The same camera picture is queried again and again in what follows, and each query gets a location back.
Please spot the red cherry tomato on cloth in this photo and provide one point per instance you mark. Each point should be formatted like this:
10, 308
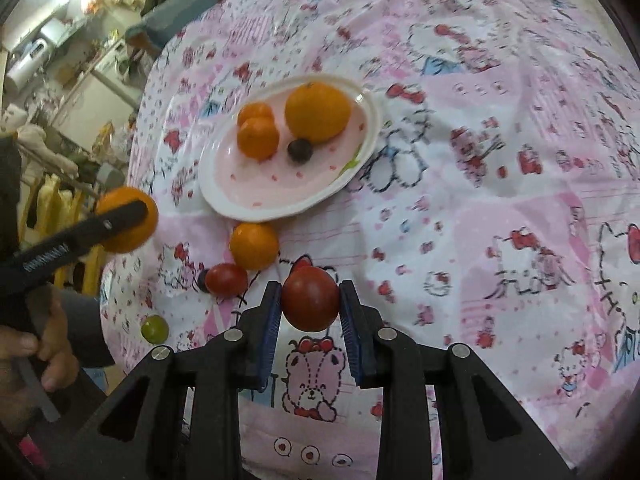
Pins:
226, 280

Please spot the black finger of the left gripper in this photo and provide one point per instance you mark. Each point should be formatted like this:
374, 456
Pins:
25, 270

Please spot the pink Hello Kitty cloth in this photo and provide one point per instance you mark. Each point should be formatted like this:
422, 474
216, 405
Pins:
500, 207

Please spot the large orange on plate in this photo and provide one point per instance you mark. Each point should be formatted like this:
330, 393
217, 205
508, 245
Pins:
317, 112

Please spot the dark red tomato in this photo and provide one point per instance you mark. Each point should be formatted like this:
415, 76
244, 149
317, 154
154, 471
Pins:
310, 299

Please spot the white cabinet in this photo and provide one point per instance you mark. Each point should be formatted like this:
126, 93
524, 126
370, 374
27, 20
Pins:
107, 94

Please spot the small mandarin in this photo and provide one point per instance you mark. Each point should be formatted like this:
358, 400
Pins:
251, 110
258, 138

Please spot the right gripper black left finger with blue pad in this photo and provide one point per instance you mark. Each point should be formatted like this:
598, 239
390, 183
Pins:
239, 359

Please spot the small mandarin rear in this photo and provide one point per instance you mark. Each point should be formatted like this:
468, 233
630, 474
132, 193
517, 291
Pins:
251, 110

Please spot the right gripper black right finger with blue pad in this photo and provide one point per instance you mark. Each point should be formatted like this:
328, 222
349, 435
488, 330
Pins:
381, 357

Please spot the green grape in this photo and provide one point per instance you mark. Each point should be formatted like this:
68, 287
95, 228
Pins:
155, 330

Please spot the medium orange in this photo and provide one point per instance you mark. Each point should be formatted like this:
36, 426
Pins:
254, 246

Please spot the small mandarin front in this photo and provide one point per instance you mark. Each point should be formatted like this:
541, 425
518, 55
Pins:
258, 138

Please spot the teal blue pillow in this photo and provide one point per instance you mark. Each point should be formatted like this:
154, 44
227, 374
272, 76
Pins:
164, 22

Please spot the yellow wooden railing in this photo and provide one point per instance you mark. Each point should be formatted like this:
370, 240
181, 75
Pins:
47, 208

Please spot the person's left hand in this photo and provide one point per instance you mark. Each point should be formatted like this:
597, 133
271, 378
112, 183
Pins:
36, 364

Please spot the dark grape on plate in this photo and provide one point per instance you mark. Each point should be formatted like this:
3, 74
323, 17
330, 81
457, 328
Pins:
300, 151

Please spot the dark grape on cloth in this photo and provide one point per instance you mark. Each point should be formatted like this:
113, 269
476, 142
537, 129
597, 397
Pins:
201, 281

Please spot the white kitchen appliance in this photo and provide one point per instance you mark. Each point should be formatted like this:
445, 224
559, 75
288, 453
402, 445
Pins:
33, 59

